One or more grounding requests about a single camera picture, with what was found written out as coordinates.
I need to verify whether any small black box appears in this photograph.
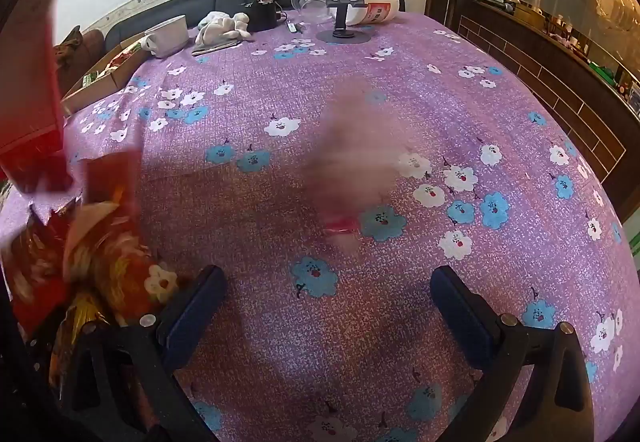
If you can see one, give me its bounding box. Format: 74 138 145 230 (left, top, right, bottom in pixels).
247 0 281 32

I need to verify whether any green white carton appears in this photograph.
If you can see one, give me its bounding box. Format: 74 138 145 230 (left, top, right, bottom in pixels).
622 219 640 273

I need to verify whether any purple floral tablecloth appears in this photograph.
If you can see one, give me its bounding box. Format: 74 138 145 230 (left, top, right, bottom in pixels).
0 12 640 442

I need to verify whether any clear glass bowl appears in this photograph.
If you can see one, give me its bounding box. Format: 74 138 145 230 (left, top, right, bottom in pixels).
291 0 333 23

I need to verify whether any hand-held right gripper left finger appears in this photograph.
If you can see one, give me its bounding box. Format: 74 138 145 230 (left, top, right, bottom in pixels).
60 264 228 442

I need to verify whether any white ceramic cup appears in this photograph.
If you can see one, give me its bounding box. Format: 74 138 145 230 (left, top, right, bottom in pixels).
144 14 191 59

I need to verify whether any assorted packets heap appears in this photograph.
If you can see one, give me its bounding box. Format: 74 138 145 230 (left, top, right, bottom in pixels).
82 44 146 88

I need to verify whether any brown cardboard box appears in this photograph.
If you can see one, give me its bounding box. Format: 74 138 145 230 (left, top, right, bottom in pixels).
60 34 151 115

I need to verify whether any brown armchair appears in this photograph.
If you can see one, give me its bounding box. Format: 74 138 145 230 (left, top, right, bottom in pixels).
52 26 107 83

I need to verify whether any dark red candy packet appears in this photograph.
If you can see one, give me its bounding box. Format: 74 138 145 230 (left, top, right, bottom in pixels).
305 84 406 250

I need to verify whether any flat grey booklet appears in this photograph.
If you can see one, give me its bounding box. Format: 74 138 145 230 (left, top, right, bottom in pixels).
191 39 241 57

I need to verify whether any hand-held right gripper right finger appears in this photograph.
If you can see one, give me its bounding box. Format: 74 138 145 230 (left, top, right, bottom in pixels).
430 264 596 442

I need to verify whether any brown brick-pattern counter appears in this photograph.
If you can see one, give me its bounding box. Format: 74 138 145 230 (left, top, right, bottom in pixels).
445 0 640 223

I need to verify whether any pile of candy packets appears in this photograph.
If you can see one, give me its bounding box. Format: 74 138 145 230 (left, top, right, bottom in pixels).
0 149 181 373

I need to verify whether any red cardboard box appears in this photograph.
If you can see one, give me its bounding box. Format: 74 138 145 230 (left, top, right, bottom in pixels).
0 0 76 195

